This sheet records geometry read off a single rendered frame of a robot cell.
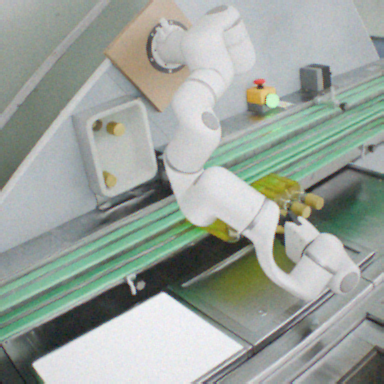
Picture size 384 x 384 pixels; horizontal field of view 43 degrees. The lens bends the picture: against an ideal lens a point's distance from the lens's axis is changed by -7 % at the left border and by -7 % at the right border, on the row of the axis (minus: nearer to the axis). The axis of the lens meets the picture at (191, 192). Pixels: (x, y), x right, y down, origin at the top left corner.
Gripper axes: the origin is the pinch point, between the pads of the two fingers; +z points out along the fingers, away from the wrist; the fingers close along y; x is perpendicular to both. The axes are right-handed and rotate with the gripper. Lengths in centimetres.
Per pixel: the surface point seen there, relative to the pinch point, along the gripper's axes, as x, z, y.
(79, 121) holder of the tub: 38, 30, 30
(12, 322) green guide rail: 69, 8, -6
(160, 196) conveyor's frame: 20.8, 27.8, 4.1
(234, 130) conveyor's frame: -6.8, 34.6, 13.9
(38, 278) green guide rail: 59, 11, 2
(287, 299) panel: 4.6, -9.8, -14.5
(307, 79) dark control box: -47, 53, 18
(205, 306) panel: 22.8, -0.9, -14.0
